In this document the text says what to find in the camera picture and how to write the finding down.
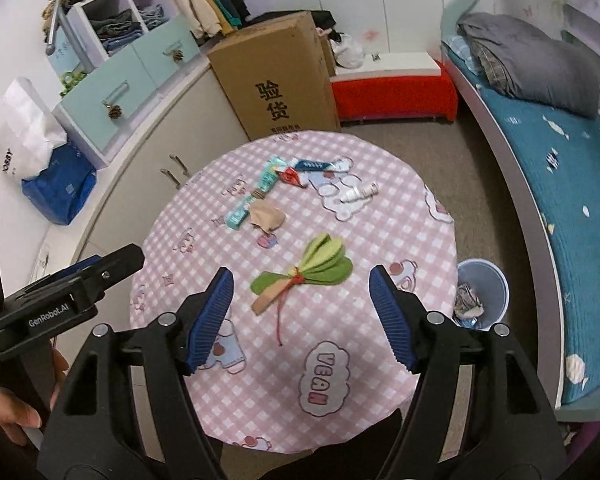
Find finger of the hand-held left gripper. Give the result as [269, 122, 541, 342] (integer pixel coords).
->
[72, 244, 146, 311]
[30, 256, 103, 293]

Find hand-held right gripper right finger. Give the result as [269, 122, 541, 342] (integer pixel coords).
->
[369, 264, 568, 480]

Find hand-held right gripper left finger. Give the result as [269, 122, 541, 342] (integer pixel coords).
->
[40, 266, 236, 480]

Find black white striped packet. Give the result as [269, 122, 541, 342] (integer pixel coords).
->
[456, 284, 482, 313]

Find green felt leaf bundle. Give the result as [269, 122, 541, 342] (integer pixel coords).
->
[250, 232, 353, 348]

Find blue plastic bucket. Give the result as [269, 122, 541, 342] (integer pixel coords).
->
[455, 259, 510, 331]

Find person's left hand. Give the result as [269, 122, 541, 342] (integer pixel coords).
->
[0, 349, 70, 448]

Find blue shopping bag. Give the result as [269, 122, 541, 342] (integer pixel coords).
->
[21, 142, 98, 226]

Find white curved counter cabinet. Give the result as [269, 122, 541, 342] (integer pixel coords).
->
[0, 62, 253, 361]

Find beige cloth scrap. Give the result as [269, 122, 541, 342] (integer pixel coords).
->
[249, 201, 287, 235]

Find pink checked tablecloth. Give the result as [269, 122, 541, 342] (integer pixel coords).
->
[129, 130, 458, 456]

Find small white tube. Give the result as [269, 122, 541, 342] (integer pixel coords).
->
[340, 183, 379, 204]

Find white paper bag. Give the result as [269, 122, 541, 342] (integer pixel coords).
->
[0, 77, 68, 181]

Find small red wrapper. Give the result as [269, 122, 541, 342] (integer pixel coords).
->
[277, 167, 308, 189]

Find blue toothpaste tube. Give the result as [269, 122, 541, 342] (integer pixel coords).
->
[292, 158, 342, 173]

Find green toy plant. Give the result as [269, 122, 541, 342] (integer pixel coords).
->
[59, 69, 88, 96]

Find lilac stair shelf unit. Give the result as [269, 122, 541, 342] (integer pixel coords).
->
[45, 0, 203, 168]

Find teal fish print bed sheet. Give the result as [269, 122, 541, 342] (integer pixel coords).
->
[442, 40, 600, 406]

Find red low platform white top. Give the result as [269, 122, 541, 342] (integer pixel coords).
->
[330, 52, 459, 123]

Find folded jeans in cubby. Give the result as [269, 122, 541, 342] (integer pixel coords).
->
[87, 5, 173, 53]

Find tall cardboard box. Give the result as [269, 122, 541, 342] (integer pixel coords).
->
[207, 10, 342, 142]

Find plaid blanket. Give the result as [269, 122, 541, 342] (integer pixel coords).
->
[472, 42, 512, 96]

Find striped pillow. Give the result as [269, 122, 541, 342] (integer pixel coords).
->
[445, 35, 481, 76]

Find white plastic bag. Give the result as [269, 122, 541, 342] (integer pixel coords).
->
[330, 31, 366, 68]

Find grey quilt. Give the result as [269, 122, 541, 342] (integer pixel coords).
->
[456, 13, 600, 120]

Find mint green bunk bed frame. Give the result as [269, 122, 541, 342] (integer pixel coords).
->
[437, 0, 600, 423]

